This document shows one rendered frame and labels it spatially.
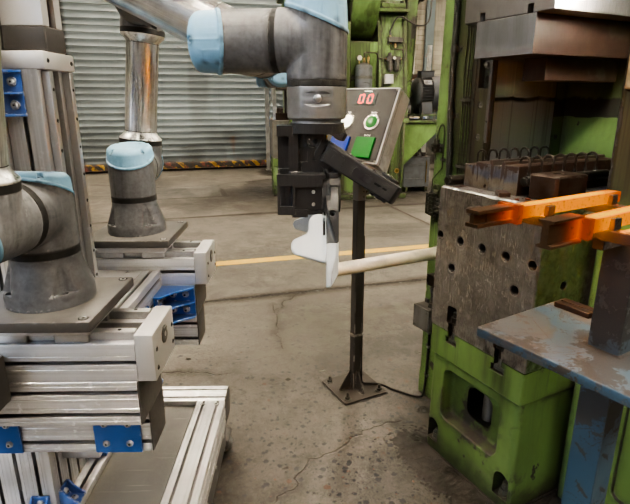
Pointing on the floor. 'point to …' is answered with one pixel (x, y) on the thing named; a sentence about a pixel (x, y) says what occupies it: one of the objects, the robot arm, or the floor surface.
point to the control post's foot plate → (342, 387)
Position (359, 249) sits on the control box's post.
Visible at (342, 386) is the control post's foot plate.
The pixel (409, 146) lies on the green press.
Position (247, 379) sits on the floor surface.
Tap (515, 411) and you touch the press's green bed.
